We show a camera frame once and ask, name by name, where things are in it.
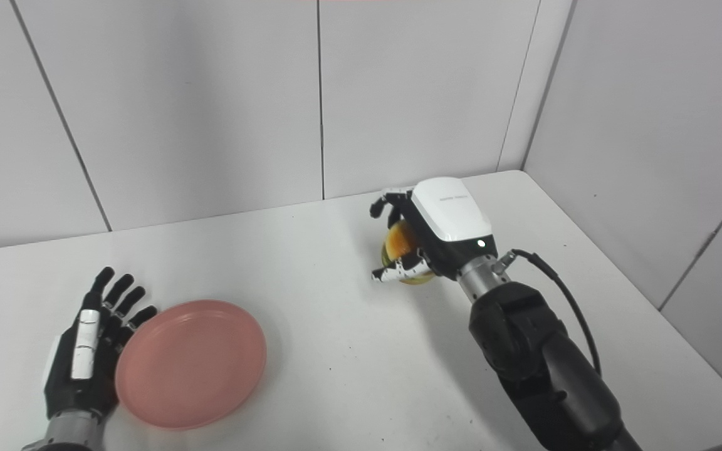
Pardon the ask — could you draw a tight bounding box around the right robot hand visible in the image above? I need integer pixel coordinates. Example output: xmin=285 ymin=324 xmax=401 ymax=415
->
xmin=370 ymin=177 xmax=498 ymax=284

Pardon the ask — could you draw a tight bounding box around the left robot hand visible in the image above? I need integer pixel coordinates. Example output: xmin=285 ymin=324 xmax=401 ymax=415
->
xmin=43 ymin=267 xmax=158 ymax=420

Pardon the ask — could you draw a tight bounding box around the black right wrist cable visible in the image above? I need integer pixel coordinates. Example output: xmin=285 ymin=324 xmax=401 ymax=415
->
xmin=493 ymin=249 xmax=602 ymax=376

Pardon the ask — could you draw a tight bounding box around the toy hamburger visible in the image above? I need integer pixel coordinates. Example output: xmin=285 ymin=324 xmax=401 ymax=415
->
xmin=381 ymin=220 xmax=435 ymax=286

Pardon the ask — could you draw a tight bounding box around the pink plate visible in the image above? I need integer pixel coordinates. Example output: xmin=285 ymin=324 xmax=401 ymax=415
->
xmin=115 ymin=299 xmax=268 ymax=430

